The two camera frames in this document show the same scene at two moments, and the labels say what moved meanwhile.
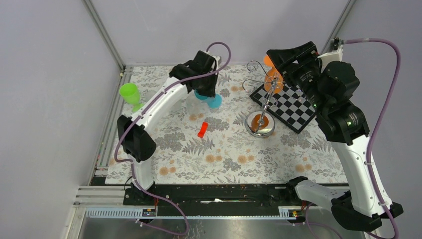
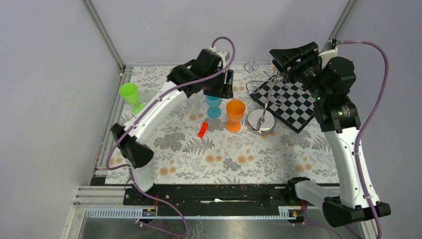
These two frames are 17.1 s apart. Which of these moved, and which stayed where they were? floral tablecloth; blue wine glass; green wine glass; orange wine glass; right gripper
Moved: blue wine glass; orange wine glass
Stayed: green wine glass; floral tablecloth; right gripper
